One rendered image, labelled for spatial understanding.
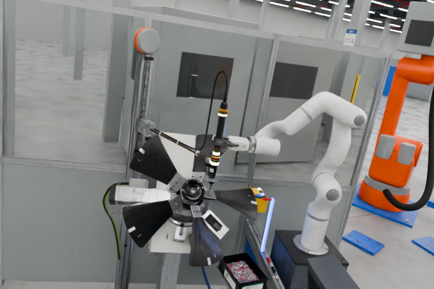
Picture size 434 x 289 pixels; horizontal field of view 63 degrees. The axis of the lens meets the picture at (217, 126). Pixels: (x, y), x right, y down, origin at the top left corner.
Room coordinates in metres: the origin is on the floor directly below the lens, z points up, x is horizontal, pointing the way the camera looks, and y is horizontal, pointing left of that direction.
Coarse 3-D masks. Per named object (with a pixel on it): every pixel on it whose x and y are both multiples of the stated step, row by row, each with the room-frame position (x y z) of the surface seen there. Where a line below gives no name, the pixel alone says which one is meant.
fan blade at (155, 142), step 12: (144, 144) 1.73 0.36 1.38; (156, 144) 1.72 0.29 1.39; (144, 156) 1.71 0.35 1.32; (156, 156) 1.70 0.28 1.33; (168, 156) 1.70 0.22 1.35; (132, 168) 1.71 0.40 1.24; (144, 168) 1.71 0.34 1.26; (156, 168) 1.70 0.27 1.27; (168, 168) 1.68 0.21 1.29; (168, 180) 1.68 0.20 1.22
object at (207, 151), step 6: (198, 138) 1.90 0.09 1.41; (210, 138) 1.87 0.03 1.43; (198, 144) 1.87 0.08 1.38; (210, 144) 1.84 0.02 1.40; (204, 150) 1.82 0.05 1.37; (210, 150) 1.81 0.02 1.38; (222, 150) 1.79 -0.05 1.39; (198, 156) 1.82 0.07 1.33; (210, 156) 1.78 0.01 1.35; (198, 162) 1.79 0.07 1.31; (204, 162) 1.76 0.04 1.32; (192, 168) 1.78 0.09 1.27; (198, 168) 1.75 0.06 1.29; (204, 168) 1.73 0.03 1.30
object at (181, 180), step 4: (176, 176) 1.68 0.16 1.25; (180, 176) 1.67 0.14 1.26; (172, 180) 1.68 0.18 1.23; (176, 180) 1.68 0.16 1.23; (180, 180) 1.67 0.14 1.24; (184, 180) 1.66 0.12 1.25; (172, 184) 1.68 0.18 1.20; (176, 184) 1.68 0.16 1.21; (180, 184) 1.67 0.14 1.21; (176, 188) 1.68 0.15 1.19
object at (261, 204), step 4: (252, 188) 2.10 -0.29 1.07; (256, 188) 2.11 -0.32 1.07; (260, 188) 2.12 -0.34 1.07; (256, 192) 2.05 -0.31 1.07; (256, 200) 1.95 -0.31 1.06; (260, 200) 1.96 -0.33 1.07; (260, 204) 1.96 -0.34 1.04; (264, 204) 1.97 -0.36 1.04; (260, 208) 1.96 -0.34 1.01; (264, 208) 1.97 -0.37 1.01; (260, 212) 1.96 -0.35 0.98; (264, 212) 1.97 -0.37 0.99
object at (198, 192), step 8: (184, 184) 1.61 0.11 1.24; (192, 184) 1.63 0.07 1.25; (200, 184) 1.64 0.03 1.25; (176, 192) 1.69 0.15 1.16; (184, 192) 1.60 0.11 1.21; (200, 192) 1.62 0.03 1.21; (184, 200) 1.59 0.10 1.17; (192, 200) 1.58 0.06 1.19; (200, 200) 1.59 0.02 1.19; (184, 208) 1.65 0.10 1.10
